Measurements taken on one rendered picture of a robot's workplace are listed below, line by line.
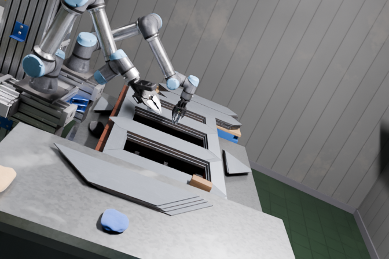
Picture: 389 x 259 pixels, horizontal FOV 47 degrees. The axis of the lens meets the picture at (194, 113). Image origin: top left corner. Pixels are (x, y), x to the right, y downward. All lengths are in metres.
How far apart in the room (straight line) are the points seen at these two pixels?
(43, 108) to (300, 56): 3.23
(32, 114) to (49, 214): 1.01
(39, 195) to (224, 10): 3.64
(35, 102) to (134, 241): 1.14
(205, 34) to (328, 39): 1.32
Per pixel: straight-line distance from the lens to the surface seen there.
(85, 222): 1.62
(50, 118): 2.49
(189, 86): 2.88
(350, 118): 5.30
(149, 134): 2.85
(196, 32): 4.99
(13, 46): 2.70
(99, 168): 1.89
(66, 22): 2.22
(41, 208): 1.63
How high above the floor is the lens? 2.03
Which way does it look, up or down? 19 degrees down
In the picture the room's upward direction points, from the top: 25 degrees clockwise
